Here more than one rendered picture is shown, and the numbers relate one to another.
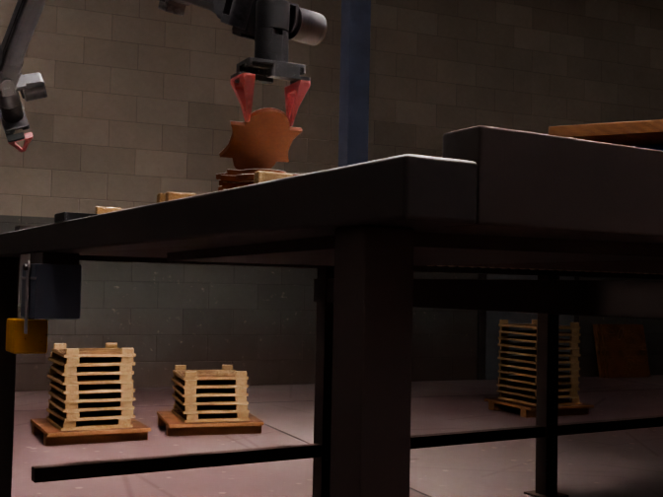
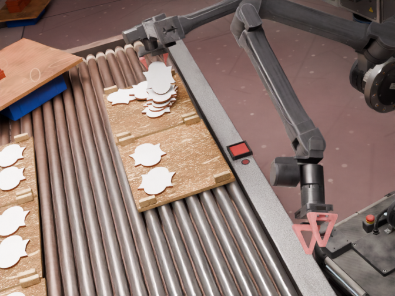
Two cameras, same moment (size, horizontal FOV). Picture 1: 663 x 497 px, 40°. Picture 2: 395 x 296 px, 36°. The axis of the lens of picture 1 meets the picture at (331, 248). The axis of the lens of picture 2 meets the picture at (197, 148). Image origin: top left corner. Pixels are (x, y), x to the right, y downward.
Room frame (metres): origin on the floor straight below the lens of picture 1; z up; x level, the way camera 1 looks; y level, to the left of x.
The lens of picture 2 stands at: (3.57, 1.09, 2.27)
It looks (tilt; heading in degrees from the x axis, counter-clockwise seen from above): 36 degrees down; 203
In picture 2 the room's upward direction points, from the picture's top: 13 degrees counter-clockwise
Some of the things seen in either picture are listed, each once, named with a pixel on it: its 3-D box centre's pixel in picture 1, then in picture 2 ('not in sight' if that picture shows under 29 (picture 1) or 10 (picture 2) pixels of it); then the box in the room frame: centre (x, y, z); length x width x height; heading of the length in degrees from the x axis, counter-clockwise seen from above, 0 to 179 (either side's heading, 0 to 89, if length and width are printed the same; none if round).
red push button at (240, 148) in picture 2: not in sight; (239, 150); (1.87, 0.53, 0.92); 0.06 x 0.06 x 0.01; 31
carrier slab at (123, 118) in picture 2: not in sight; (149, 107); (1.59, 0.07, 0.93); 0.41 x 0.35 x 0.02; 30
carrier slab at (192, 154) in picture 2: not in sight; (173, 162); (1.95, 0.29, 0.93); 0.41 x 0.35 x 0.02; 31
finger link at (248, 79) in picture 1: (256, 94); (160, 57); (1.49, 0.13, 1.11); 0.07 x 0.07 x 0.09; 26
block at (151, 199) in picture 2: not in sight; (147, 201); (2.19, 0.28, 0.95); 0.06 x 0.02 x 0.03; 121
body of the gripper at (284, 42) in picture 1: (271, 53); (150, 43); (1.50, 0.11, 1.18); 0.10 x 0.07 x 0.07; 116
